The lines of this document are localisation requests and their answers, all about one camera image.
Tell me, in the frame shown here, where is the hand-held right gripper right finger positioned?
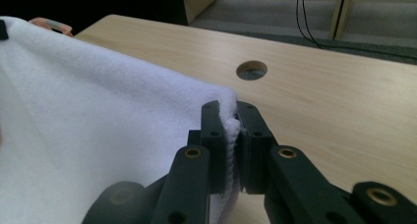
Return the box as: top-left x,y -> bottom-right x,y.
235,100 -> 279,196

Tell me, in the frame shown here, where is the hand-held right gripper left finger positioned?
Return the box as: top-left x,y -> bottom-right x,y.
187,99 -> 229,196

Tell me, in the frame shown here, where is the pink plastic basket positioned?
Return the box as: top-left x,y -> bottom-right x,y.
28,16 -> 75,39

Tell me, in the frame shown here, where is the white printed cloth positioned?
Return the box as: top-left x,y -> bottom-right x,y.
0,16 -> 243,224

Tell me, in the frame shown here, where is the black curtain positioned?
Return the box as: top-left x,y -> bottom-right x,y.
0,0 -> 190,36

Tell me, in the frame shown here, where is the black wall cable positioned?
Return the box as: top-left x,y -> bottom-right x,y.
300,0 -> 417,60
295,0 -> 417,61

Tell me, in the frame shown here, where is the light wooden post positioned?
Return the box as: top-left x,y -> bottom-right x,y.
328,0 -> 356,41

